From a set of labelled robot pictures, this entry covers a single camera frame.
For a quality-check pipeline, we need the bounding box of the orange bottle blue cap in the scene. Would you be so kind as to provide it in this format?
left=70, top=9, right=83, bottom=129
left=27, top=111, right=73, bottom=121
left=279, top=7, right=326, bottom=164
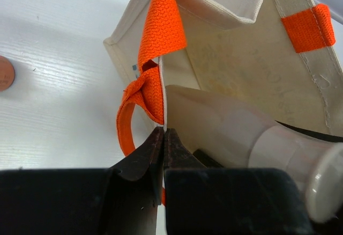
left=0, top=56, right=16, bottom=92

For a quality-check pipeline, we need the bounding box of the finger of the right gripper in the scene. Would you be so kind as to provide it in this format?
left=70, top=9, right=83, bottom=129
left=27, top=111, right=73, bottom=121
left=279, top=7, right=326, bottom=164
left=193, top=149, right=223, bottom=168
left=278, top=122, right=343, bottom=143

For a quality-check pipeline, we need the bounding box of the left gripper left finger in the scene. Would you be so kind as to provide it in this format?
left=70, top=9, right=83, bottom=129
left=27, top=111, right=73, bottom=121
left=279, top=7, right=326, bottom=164
left=1, top=128, right=164, bottom=234

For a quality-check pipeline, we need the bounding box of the canvas bag with orange handles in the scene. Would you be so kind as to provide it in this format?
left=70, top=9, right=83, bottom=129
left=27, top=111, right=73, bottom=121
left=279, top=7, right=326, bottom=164
left=104, top=0, right=342, bottom=155

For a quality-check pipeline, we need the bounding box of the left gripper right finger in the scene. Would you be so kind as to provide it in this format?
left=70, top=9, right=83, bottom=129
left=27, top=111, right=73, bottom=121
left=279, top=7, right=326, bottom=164
left=164, top=129, right=314, bottom=234

